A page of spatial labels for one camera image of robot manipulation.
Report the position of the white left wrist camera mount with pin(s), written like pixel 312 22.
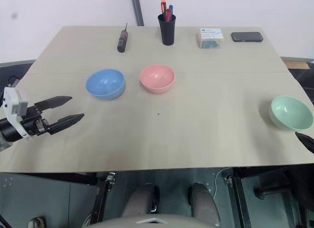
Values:
pixel 13 107

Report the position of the grey robot torso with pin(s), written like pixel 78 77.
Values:
pixel 152 221

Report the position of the blue pen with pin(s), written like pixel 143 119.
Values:
pixel 171 9

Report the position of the brown cardboard piece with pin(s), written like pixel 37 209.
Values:
pixel 296 65

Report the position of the green bowl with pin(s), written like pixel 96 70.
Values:
pixel 292 112

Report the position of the black table leg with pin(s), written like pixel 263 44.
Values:
pixel 239 198
pixel 101 198

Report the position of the pink bowl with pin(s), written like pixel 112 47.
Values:
pixel 157 77

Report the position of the grey right robot leg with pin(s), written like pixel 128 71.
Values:
pixel 203 203

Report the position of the grey left robot leg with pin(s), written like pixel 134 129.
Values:
pixel 138 201

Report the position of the blue bowl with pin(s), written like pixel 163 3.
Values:
pixel 106 84

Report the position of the red pen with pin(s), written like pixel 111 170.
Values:
pixel 168 15

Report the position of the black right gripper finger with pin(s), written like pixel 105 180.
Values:
pixel 306 139

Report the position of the black pen cup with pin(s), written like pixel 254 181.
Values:
pixel 167 31

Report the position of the black flat case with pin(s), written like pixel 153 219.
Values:
pixel 247 37

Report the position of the black screwdriver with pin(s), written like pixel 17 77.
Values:
pixel 122 41

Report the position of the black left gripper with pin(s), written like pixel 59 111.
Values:
pixel 31 122

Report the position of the grey robot leg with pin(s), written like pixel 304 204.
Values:
pixel 203 203
pixel 138 201

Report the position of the clear box of pushpins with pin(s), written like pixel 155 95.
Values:
pixel 211 40

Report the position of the dark metal wall post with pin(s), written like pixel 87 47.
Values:
pixel 137 8

